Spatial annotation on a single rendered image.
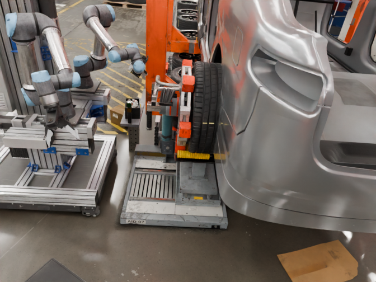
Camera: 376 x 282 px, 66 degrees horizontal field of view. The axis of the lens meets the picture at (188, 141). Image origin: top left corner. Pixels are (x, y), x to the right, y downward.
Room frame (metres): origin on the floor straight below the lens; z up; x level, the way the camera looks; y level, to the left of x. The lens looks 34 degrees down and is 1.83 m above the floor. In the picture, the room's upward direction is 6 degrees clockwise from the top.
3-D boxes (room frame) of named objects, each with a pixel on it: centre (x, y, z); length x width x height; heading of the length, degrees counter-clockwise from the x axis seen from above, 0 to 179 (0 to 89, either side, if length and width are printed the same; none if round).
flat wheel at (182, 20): (6.95, 0.21, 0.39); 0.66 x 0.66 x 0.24
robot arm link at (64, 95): (1.66, 0.85, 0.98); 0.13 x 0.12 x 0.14; 126
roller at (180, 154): (1.79, -0.05, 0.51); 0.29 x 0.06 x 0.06; 94
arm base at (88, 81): (2.16, 0.89, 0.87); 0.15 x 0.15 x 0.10
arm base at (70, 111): (1.67, 0.85, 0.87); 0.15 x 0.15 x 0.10
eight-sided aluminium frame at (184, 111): (1.90, 0.06, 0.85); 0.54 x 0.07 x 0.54; 4
